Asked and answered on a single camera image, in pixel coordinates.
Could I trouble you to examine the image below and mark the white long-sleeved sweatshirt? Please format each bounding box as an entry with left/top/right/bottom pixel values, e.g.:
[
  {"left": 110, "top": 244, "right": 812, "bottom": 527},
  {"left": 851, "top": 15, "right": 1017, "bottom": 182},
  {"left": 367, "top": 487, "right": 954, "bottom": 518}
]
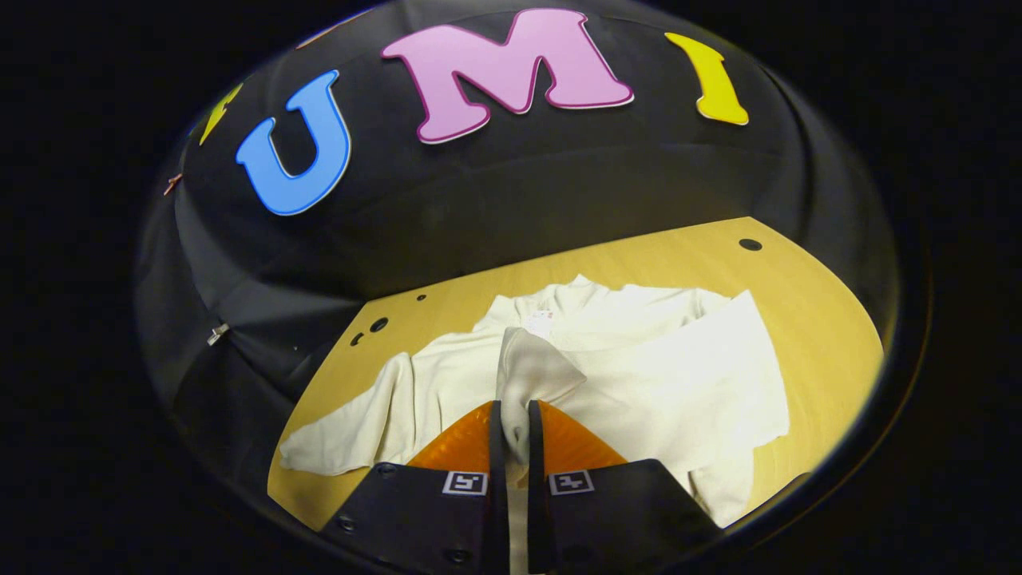
[{"left": 279, "top": 274, "right": 791, "bottom": 575}]

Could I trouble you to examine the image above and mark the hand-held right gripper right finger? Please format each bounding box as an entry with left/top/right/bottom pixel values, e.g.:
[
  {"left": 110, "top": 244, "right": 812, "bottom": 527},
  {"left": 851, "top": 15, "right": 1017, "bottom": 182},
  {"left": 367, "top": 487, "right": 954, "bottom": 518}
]
[{"left": 527, "top": 400, "right": 723, "bottom": 575}]

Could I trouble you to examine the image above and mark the black backdrop cloth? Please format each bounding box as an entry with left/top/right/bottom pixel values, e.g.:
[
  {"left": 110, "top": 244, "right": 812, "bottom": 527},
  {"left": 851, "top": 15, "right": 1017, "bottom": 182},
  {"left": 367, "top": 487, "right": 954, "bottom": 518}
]
[{"left": 134, "top": 0, "right": 903, "bottom": 512}]

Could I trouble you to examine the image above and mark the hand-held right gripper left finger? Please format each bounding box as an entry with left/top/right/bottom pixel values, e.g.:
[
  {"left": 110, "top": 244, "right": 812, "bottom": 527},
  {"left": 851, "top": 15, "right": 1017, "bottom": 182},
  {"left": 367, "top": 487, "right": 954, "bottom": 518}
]
[{"left": 319, "top": 401, "right": 509, "bottom": 575}]

